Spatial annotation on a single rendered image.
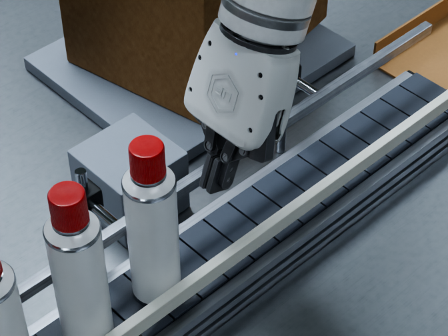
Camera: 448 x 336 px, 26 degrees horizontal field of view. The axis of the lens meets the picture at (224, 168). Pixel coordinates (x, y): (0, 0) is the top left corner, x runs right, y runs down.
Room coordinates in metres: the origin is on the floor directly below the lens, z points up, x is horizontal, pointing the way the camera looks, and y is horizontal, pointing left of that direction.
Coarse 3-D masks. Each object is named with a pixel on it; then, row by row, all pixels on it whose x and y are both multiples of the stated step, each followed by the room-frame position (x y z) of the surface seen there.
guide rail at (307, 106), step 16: (416, 32) 0.98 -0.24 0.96; (384, 48) 0.95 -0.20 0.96; (400, 48) 0.96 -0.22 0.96; (368, 64) 0.92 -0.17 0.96; (336, 80) 0.89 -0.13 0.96; (352, 80) 0.89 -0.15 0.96; (320, 96) 0.86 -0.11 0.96; (304, 112) 0.84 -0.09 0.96; (192, 176) 0.73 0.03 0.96; (112, 224) 0.66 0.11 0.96; (112, 240) 0.65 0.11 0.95; (48, 272) 0.60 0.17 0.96; (32, 288) 0.58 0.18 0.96
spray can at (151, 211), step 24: (144, 144) 0.64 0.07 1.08; (144, 168) 0.63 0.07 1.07; (168, 168) 0.66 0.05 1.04; (144, 192) 0.62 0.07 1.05; (168, 192) 0.63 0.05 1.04; (144, 216) 0.62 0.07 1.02; (168, 216) 0.62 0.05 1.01; (144, 240) 0.62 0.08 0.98; (168, 240) 0.62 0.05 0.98; (144, 264) 0.62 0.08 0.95; (168, 264) 0.62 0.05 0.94; (144, 288) 0.62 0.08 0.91; (168, 288) 0.62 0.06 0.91
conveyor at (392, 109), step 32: (384, 96) 0.96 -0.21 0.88; (416, 96) 0.96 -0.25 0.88; (352, 128) 0.90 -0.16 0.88; (384, 128) 0.90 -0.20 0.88; (288, 160) 0.84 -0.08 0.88; (320, 160) 0.84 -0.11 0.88; (384, 160) 0.84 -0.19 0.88; (256, 192) 0.78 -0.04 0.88; (288, 192) 0.78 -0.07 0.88; (224, 224) 0.73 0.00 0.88; (256, 224) 0.74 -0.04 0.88; (192, 256) 0.69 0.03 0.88; (256, 256) 0.69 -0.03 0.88; (128, 288) 0.64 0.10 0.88; (160, 320) 0.60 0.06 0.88
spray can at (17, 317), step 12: (0, 264) 0.52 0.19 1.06; (0, 276) 0.52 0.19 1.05; (12, 276) 0.53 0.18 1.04; (0, 288) 0.51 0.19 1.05; (12, 288) 0.51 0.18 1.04; (0, 300) 0.50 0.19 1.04; (12, 300) 0.51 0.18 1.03; (0, 312) 0.50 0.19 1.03; (12, 312) 0.51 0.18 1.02; (0, 324) 0.50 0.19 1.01; (12, 324) 0.51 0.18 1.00; (24, 324) 0.52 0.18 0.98
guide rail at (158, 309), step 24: (408, 120) 0.87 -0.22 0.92; (384, 144) 0.83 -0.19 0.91; (360, 168) 0.80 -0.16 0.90; (312, 192) 0.75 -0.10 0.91; (288, 216) 0.72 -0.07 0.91; (240, 240) 0.68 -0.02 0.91; (264, 240) 0.69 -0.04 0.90; (216, 264) 0.65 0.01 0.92; (192, 288) 0.62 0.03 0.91; (144, 312) 0.59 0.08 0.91; (168, 312) 0.60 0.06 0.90
